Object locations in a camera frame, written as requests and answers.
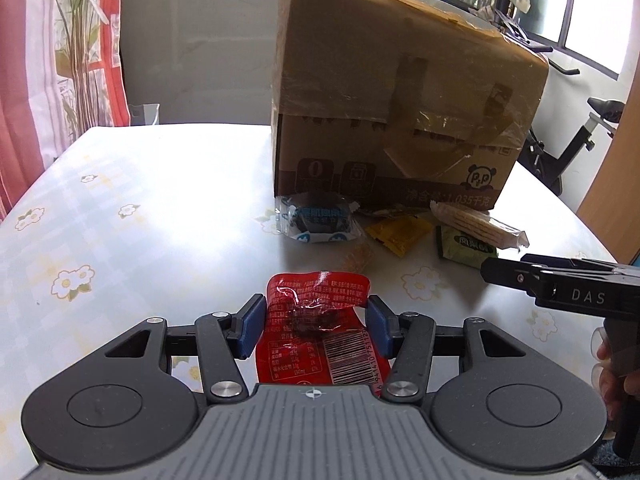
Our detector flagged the crumpled papers on windowsill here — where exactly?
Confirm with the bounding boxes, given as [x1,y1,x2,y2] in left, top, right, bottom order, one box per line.
[469,4,502,23]

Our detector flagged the small yellow sachet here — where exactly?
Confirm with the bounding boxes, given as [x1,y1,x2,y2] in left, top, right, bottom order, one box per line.
[364,214,434,257]

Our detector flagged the black exercise bike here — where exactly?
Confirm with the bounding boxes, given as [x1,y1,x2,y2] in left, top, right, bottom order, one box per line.
[492,7,627,197]

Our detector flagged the green snack packet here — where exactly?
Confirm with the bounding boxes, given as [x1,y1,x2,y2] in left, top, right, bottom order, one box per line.
[435,225,499,262]

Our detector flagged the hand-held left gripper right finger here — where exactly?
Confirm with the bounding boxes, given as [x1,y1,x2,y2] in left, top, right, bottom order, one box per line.
[367,296,526,403]

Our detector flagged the long clear wafer packet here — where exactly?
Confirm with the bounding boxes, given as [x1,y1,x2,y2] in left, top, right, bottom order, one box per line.
[429,200,530,252]

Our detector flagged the dark framed window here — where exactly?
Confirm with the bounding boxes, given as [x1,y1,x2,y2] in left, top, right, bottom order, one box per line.
[392,0,628,81]

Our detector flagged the person's right hand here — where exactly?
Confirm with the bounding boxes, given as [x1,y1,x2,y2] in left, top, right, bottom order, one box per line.
[590,328,632,424]

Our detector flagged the pink printed curtain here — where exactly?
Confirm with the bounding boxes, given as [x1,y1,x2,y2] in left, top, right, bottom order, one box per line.
[0,0,127,222]

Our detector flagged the cardboard box with plastic liner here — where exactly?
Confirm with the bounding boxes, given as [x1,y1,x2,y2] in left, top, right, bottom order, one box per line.
[269,0,551,212]

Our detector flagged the red snack packet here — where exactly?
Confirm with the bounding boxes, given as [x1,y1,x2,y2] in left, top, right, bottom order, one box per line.
[254,270,392,392]

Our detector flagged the floral tablecloth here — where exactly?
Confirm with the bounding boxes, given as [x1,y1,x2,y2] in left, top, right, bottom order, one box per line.
[0,122,640,480]

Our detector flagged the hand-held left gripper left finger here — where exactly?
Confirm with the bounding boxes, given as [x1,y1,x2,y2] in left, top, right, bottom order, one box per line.
[105,295,266,403]

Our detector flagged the clear packet with dark cake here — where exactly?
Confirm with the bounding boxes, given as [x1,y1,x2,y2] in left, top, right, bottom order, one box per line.
[274,191,364,244]

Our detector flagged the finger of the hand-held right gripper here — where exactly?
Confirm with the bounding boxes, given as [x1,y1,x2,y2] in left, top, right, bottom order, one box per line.
[480,258,542,304]
[520,254,617,273]

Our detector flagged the white bin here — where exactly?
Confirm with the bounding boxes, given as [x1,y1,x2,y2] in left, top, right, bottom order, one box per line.
[127,103,161,126]

